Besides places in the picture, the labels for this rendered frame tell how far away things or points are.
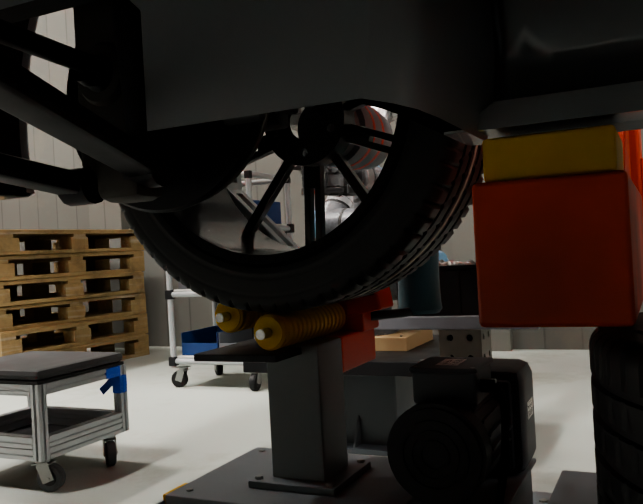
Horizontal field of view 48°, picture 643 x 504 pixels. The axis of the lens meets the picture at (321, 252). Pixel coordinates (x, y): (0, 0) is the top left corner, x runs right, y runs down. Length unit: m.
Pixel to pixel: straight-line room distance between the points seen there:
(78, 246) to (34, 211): 1.60
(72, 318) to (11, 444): 2.42
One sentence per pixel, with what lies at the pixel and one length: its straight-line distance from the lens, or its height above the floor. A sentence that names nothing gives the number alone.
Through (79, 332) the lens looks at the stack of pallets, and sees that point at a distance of 4.56.
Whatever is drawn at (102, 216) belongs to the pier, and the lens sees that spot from 5.52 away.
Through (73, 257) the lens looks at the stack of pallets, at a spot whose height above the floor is 0.66.
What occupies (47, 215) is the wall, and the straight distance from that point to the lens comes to 6.02.
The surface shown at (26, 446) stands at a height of 0.13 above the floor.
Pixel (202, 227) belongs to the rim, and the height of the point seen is 0.67.
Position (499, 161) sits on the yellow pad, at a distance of 0.83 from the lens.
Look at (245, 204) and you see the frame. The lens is 1.48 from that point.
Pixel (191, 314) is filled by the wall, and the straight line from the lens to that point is 5.16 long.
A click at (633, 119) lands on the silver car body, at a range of 0.88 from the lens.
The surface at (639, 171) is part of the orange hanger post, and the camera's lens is 1.32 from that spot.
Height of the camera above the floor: 0.61
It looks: level
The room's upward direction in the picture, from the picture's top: 3 degrees counter-clockwise
